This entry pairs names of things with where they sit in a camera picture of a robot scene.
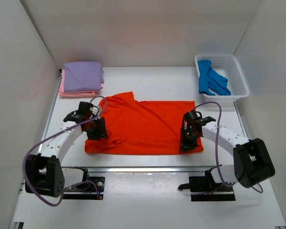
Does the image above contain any orange t shirt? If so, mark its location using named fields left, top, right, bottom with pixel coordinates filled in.
left=84, top=92, right=195, bottom=156

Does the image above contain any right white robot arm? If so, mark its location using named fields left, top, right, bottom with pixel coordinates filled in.
left=179, top=110, right=276, bottom=188

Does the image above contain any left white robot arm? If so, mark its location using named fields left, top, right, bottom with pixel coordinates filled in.
left=24, top=102, right=108, bottom=198

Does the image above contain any folded pink t shirt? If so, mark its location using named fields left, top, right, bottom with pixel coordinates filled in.
left=59, top=69, right=100, bottom=98

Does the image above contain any folded purple t shirt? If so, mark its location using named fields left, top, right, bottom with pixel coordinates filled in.
left=63, top=62, right=104, bottom=94

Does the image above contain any blue t shirt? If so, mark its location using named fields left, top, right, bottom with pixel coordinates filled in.
left=197, top=60, right=231, bottom=96

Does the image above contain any aluminium table edge rail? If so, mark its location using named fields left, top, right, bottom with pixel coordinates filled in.
left=61, top=165, right=236, bottom=174

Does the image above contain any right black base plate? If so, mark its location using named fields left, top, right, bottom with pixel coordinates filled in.
left=177, top=169, right=236, bottom=202

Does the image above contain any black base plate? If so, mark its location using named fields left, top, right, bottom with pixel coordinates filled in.
left=177, top=169, right=236, bottom=202
left=62, top=167, right=105, bottom=200

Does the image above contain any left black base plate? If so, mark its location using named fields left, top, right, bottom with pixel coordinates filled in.
left=62, top=167, right=105, bottom=200

